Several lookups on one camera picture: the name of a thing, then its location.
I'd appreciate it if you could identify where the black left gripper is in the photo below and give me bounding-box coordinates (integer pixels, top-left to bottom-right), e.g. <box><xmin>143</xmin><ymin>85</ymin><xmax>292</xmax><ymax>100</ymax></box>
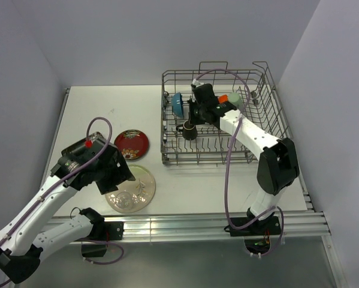
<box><xmin>94</xmin><ymin>150</ymin><xmax>134</xmax><ymax>194</ymax></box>

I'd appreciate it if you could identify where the blue ceramic bowl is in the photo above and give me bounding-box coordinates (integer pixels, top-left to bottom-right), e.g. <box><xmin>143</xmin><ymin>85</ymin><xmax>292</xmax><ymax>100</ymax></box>
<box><xmin>171</xmin><ymin>92</ymin><xmax>184</xmax><ymax>118</ymax></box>

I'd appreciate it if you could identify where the dark brown mug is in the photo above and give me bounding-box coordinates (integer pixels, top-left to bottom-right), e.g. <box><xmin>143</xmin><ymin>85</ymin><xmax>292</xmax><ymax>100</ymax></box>
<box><xmin>176</xmin><ymin>121</ymin><xmax>198</xmax><ymax>141</ymax></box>

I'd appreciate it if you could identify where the orange plastic bowl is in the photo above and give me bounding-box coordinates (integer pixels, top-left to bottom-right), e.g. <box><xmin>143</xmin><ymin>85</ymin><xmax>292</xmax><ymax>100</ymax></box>
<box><xmin>218</xmin><ymin>95</ymin><xmax>228</xmax><ymax>103</ymax></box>

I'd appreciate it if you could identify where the light green cup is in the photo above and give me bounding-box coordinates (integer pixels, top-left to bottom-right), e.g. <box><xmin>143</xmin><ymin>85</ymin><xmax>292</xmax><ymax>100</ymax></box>
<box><xmin>228</xmin><ymin>92</ymin><xmax>244</xmax><ymax>111</ymax></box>

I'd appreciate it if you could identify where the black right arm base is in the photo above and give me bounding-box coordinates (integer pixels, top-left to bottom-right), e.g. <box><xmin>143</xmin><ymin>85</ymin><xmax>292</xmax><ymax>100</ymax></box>
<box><xmin>224</xmin><ymin>212</ymin><xmax>284</xmax><ymax>259</ymax></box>

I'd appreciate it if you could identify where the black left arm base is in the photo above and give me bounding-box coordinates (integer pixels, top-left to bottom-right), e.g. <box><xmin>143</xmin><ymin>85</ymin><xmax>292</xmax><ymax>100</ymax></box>
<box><xmin>80</xmin><ymin>221</ymin><xmax>125</xmax><ymax>265</ymax></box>

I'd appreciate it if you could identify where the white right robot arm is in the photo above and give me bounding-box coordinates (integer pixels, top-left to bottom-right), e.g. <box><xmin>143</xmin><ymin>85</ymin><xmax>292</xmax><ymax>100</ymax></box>
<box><xmin>188</xmin><ymin>80</ymin><xmax>300</xmax><ymax>234</ymax></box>

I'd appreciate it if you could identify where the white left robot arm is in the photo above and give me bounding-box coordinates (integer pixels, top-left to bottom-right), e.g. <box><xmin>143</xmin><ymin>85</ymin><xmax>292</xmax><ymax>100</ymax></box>
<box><xmin>0</xmin><ymin>138</ymin><xmax>135</xmax><ymax>284</ymax></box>

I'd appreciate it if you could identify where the clear glass cup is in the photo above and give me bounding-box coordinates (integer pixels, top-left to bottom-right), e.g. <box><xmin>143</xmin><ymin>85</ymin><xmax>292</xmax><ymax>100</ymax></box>
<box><xmin>114</xmin><ymin>191</ymin><xmax>134</xmax><ymax>211</ymax></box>

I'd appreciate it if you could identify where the large cream round plate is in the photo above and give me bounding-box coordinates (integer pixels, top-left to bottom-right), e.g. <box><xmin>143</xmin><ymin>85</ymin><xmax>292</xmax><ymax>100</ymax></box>
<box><xmin>105</xmin><ymin>164</ymin><xmax>156</xmax><ymax>214</ymax></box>

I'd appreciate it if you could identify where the black floral square plate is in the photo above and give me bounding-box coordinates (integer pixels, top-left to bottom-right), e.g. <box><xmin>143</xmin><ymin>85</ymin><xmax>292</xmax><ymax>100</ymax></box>
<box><xmin>61</xmin><ymin>131</ymin><xmax>104</xmax><ymax>156</ymax></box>

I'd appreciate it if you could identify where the red floral round plate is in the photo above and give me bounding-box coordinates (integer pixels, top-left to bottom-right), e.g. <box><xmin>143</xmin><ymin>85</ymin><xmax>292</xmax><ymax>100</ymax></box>
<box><xmin>114</xmin><ymin>129</ymin><xmax>150</xmax><ymax>161</ymax></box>

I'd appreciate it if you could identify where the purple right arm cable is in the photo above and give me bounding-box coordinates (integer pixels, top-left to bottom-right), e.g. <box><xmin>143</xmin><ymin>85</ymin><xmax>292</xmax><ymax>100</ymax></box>
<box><xmin>194</xmin><ymin>69</ymin><xmax>285</xmax><ymax>257</ymax></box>

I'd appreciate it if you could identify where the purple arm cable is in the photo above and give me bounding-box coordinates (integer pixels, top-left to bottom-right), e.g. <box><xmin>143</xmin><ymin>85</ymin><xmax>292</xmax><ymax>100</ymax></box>
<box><xmin>0</xmin><ymin>116</ymin><xmax>126</xmax><ymax>288</ymax></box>
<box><xmin>194</xmin><ymin>69</ymin><xmax>285</xmax><ymax>257</ymax></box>

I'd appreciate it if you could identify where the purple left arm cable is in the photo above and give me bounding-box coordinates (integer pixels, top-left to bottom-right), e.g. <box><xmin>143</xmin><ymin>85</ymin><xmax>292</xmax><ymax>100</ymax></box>
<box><xmin>0</xmin><ymin>116</ymin><xmax>126</xmax><ymax>288</ymax></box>

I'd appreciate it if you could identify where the grey wire dish rack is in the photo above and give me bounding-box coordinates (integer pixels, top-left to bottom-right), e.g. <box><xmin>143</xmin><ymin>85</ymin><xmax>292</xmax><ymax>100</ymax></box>
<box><xmin>160</xmin><ymin>61</ymin><xmax>294</xmax><ymax>166</ymax></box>

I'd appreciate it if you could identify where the aluminium frame rail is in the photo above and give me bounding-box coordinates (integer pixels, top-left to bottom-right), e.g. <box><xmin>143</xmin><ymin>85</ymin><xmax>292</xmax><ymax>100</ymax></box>
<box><xmin>2</xmin><ymin>206</ymin><xmax>348</xmax><ymax>288</ymax></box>

